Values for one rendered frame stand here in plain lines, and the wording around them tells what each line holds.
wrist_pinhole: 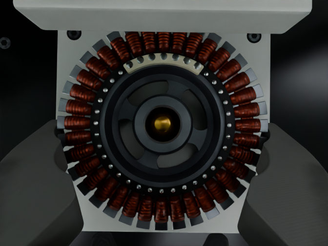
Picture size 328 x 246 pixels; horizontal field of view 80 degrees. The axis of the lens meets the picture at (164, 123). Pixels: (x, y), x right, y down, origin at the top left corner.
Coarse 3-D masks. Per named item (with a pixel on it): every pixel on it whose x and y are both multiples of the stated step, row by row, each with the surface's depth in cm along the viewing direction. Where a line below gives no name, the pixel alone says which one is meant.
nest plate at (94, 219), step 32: (64, 32) 14; (96, 32) 14; (64, 64) 14; (256, 64) 14; (64, 96) 14; (192, 96) 14; (128, 128) 14; (160, 160) 14; (96, 224) 14; (224, 224) 14
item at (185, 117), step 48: (96, 48) 10; (144, 48) 10; (192, 48) 10; (96, 96) 10; (240, 96) 10; (96, 144) 10; (144, 144) 11; (240, 144) 10; (96, 192) 10; (144, 192) 10; (192, 192) 10; (240, 192) 10
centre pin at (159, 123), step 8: (152, 112) 12; (160, 112) 11; (168, 112) 12; (152, 120) 11; (160, 120) 11; (168, 120) 11; (176, 120) 12; (152, 128) 11; (160, 128) 11; (168, 128) 11; (176, 128) 12; (152, 136) 12; (160, 136) 11; (168, 136) 12
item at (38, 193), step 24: (24, 144) 9; (48, 144) 9; (0, 168) 8; (24, 168) 8; (48, 168) 8; (0, 192) 7; (24, 192) 7; (48, 192) 7; (72, 192) 7; (0, 216) 6; (24, 216) 6; (48, 216) 6; (72, 216) 6; (0, 240) 5; (24, 240) 5; (48, 240) 6; (72, 240) 7
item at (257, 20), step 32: (32, 0) 4; (64, 0) 4; (96, 0) 4; (128, 0) 4; (160, 0) 4; (192, 0) 4; (224, 0) 4; (256, 0) 4; (288, 0) 4; (224, 32) 5; (256, 32) 5
